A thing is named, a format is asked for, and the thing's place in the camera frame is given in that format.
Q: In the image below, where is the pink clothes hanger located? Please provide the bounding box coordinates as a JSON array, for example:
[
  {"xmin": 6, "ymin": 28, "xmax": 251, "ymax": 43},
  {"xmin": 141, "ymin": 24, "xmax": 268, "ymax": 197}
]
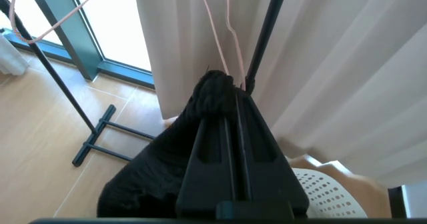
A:
[
  {"xmin": 197, "ymin": 0, "xmax": 248, "ymax": 91},
  {"xmin": 8, "ymin": 0, "xmax": 108, "ymax": 45}
]

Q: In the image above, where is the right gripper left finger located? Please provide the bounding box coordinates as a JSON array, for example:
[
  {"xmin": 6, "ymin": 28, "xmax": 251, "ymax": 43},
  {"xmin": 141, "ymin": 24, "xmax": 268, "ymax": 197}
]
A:
[{"xmin": 175, "ymin": 115, "xmax": 238, "ymax": 218}]

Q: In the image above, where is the black knitted garment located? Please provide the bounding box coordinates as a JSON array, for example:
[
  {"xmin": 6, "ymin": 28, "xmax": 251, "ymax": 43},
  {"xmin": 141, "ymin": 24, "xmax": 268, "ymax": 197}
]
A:
[{"xmin": 96, "ymin": 69, "xmax": 241, "ymax": 218}]

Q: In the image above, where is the black clothes rack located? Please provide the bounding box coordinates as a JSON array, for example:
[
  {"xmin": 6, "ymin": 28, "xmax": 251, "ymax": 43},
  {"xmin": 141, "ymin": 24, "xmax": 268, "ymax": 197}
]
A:
[{"xmin": 0, "ymin": 0, "xmax": 291, "ymax": 168}]

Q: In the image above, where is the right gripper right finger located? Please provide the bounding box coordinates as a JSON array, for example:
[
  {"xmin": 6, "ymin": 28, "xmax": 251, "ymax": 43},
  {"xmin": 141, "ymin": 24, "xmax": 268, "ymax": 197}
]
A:
[{"xmin": 236, "ymin": 87, "xmax": 310, "ymax": 218}]

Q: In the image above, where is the white laundry basket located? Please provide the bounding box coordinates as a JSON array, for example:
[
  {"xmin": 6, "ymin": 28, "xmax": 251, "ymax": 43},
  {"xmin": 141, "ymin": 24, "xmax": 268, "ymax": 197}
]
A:
[{"xmin": 292, "ymin": 167, "xmax": 368, "ymax": 219}]

